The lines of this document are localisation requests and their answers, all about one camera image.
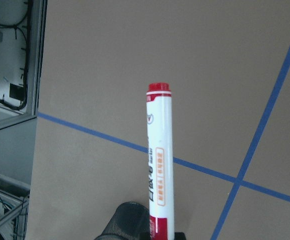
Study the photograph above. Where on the black solid cup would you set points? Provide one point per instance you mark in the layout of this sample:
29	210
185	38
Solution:
129	220

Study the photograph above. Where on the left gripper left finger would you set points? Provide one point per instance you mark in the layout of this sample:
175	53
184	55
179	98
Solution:
144	236

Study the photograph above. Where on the red white marker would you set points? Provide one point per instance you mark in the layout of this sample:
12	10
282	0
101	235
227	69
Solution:
160	161

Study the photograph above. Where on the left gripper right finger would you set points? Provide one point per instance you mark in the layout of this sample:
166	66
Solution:
179	236

